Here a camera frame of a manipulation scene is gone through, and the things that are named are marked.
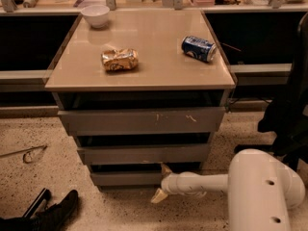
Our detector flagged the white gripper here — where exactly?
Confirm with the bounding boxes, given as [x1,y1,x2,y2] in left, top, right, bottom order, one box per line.
[150,163,183,204]

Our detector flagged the grey bottom drawer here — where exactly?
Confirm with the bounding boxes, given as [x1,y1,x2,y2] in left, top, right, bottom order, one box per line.
[90,171,163,187]

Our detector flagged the grey drawer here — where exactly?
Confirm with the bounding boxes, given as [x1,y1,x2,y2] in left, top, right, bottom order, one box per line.
[77,143,210,165]
[90,171,163,187]
[59,107,224,137]

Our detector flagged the black robot base with wheels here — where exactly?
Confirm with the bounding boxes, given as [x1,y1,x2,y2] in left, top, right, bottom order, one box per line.
[234,13,308,170]

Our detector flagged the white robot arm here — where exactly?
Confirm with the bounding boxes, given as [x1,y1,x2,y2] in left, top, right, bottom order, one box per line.
[151,149,305,231]

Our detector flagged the grey middle drawer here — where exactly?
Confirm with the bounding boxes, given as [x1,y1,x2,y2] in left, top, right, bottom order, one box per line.
[77,143,210,165]

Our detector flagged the grey top drawer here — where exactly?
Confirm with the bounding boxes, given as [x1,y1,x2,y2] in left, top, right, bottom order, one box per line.
[59,107,224,137]

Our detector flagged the grey drawer cabinet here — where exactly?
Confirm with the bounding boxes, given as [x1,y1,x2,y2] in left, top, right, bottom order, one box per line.
[45,9,236,191]

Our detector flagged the black shoe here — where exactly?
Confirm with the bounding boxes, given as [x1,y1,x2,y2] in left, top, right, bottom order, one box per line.
[32,190,79,231]

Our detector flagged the black flat device on floor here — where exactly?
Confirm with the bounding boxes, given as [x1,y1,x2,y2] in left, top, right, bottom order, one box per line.
[23,188,51,218]

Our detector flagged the crushed golden chip bag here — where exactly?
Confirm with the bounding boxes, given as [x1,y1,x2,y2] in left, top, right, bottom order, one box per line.
[101,48,139,71]

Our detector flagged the blue soda can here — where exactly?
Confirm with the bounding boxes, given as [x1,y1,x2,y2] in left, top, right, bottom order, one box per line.
[181,36,217,63]

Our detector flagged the white bowl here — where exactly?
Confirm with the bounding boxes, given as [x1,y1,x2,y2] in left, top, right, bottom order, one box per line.
[81,5,110,28]

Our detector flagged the metal rod with cable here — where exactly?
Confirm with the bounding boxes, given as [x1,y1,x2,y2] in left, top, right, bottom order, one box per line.
[0,145,47,164]

